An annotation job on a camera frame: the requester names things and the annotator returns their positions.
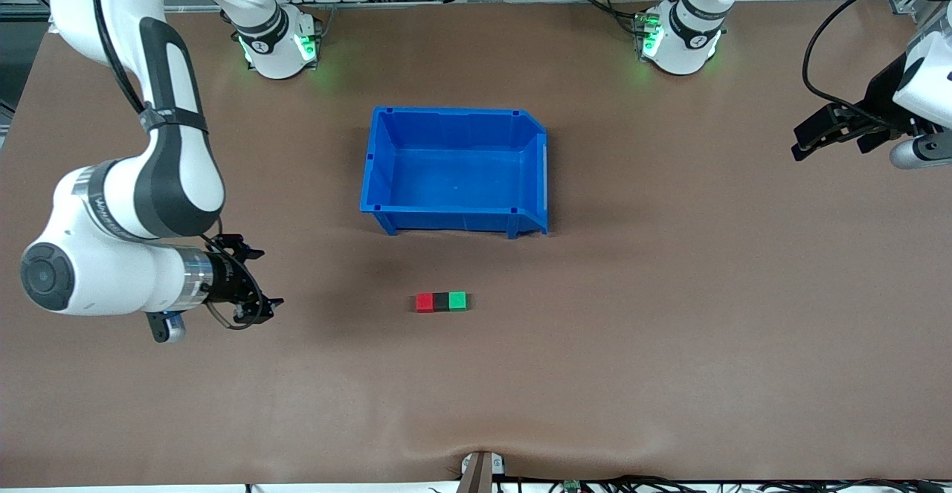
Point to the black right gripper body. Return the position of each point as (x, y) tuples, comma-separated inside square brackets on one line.
[(224, 279)]

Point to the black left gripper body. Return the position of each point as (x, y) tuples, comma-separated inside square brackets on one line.
[(879, 97)]

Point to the red cube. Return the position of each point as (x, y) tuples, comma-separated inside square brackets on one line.
[(424, 303)]

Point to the green cube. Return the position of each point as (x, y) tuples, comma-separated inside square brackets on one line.
[(459, 300)]

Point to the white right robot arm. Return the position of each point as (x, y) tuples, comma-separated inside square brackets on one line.
[(111, 277)]

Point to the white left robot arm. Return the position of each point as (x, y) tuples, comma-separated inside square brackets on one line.
[(684, 50)]

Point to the black cube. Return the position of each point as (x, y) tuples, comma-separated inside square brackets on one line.
[(442, 302)]

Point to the table cover sheet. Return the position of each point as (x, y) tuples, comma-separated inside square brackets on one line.
[(223, 404)]

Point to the blue plastic storage bin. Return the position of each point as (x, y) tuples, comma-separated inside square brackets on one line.
[(454, 173)]

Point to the metal table edge clamp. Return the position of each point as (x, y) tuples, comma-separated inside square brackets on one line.
[(476, 474)]

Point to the small green connector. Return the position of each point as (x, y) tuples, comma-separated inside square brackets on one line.
[(571, 485)]

